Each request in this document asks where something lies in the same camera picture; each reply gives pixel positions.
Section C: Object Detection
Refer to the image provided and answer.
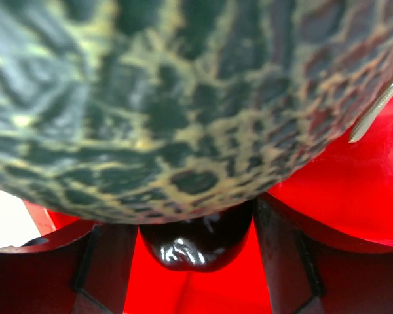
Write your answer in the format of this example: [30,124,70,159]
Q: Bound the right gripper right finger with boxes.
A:
[253,194,393,313]

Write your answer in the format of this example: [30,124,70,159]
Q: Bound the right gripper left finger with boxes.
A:
[0,221,138,313]

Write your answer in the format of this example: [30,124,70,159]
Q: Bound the black dark fruit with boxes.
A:
[140,199,257,273]

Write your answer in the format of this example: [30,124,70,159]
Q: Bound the red plastic tray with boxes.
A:
[22,81,393,314]

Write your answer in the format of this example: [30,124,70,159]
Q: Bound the green netted melon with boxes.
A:
[0,1,393,224]

